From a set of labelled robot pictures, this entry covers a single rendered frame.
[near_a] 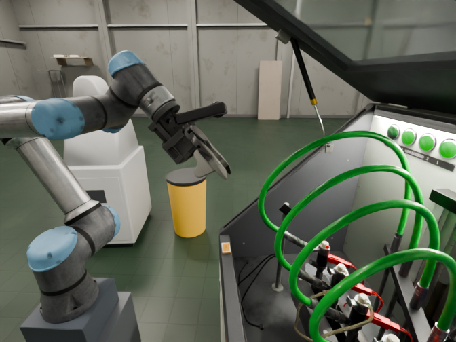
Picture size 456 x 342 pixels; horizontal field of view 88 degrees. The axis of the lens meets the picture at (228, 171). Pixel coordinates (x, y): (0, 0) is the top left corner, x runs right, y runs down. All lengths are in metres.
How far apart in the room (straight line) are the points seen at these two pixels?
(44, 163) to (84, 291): 0.40
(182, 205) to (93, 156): 0.87
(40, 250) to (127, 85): 0.48
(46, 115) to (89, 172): 1.73
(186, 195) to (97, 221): 1.45
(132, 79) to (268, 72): 8.76
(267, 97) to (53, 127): 8.80
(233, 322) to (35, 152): 0.74
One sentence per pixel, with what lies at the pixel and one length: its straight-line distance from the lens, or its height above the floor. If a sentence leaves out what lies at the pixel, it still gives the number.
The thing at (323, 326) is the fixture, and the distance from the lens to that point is 0.72.
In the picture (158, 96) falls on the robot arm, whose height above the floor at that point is 1.50.
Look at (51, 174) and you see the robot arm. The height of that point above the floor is 1.26.
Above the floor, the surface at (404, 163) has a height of 1.36.
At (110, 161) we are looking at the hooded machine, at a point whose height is 0.87.
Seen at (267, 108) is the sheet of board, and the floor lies 0.41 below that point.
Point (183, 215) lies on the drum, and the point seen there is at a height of 0.28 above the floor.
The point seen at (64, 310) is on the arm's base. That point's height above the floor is 0.94.
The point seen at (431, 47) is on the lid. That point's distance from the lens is 0.60.
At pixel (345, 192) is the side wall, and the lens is 1.04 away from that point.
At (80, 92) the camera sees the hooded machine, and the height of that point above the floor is 1.21.
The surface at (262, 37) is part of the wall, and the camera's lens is 9.56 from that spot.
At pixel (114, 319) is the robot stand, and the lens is 0.99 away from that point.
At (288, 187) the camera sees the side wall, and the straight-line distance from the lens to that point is 0.92.
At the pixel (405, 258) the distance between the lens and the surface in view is 0.41.
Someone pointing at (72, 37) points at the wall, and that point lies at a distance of 11.25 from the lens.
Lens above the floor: 1.54
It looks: 22 degrees down
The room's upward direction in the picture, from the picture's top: straight up
